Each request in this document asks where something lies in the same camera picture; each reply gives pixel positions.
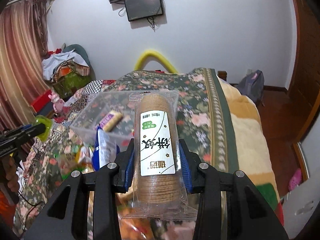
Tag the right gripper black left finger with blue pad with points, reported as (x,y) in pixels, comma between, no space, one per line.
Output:
(65,214)

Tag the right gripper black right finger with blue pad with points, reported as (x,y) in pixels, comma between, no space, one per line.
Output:
(249,216)

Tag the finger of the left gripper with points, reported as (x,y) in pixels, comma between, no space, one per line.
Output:
(32,131)
(25,128)

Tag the green jelly cup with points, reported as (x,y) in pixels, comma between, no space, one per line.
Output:
(40,119)

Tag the blue white snack bag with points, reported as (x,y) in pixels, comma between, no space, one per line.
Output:
(105,149)

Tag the purple biscuit packet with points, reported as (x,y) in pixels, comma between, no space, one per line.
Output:
(110,120)

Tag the clear plastic storage bin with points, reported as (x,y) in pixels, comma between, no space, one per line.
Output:
(78,155)

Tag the round cracker stack packet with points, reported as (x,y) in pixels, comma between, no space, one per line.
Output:
(158,187)

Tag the person's hand on gripper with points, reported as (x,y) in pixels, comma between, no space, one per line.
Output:
(9,180)

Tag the red box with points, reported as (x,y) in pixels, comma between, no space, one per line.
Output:
(40,102)

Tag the pink plush toy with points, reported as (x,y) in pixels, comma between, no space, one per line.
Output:
(58,103)

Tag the beige fleece blanket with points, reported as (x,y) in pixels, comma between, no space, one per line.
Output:
(251,145)

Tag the pink slipper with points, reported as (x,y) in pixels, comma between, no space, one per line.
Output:
(295,180)

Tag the orange crispy snack bag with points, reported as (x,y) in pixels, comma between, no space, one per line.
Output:
(135,228)

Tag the pile of clothes on chair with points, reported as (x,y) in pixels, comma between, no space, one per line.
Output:
(67,70)

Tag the patchwork checkered quilt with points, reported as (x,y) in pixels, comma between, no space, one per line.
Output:
(81,98)

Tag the pink striped curtain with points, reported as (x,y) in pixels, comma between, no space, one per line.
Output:
(24,44)

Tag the grey backpack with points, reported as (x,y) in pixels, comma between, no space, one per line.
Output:
(252,86)

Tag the wooden door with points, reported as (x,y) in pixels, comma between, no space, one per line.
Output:
(304,85)

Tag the small wall monitor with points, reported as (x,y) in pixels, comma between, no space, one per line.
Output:
(140,9)

